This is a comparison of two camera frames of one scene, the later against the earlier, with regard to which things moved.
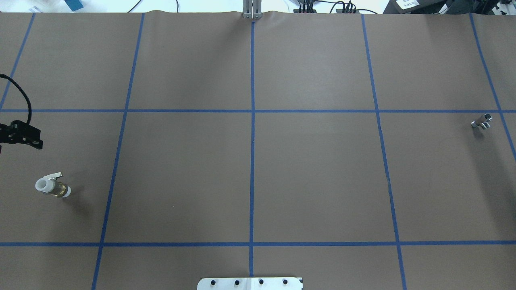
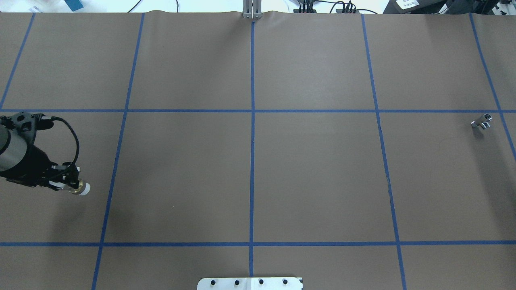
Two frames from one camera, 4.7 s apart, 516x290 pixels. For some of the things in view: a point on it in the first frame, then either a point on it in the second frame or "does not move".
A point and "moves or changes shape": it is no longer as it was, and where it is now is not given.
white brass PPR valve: x=50 y=184 moves or changes shape
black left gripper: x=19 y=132 -> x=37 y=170
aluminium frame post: x=252 y=9 does not move
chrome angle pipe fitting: x=483 y=121 does not move
